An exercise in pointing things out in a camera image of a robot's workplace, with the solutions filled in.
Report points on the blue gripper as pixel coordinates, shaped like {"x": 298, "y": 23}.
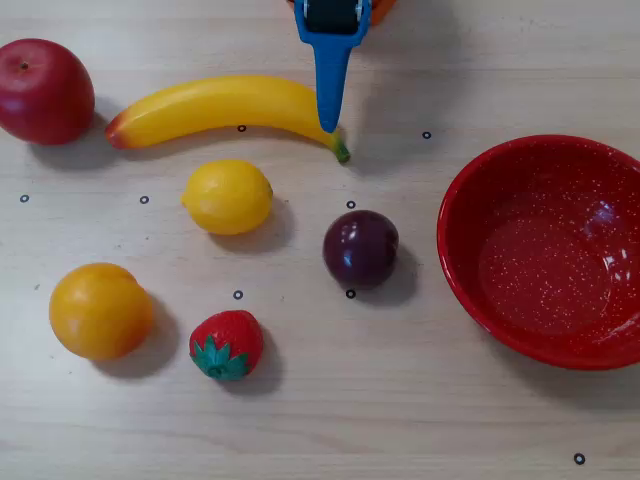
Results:
{"x": 331, "y": 17}

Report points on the yellow toy lemon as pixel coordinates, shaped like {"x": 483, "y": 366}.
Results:
{"x": 227, "y": 197}

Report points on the orange robot base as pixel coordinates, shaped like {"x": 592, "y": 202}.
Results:
{"x": 382, "y": 9}

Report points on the red speckled bowl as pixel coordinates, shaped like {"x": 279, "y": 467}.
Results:
{"x": 540, "y": 280}

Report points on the yellow toy banana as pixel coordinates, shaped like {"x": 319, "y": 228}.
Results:
{"x": 220, "y": 107}

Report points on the dark purple toy plum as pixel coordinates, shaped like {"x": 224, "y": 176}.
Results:
{"x": 360, "y": 250}

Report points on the red toy strawberry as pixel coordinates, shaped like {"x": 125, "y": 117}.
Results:
{"x": 235, "y": 335}

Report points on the red toy apple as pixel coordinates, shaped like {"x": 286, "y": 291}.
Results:
{"x": 45, "y": 95}

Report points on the orange toy peach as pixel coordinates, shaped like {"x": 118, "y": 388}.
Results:
{"x": 100, "y": 312}

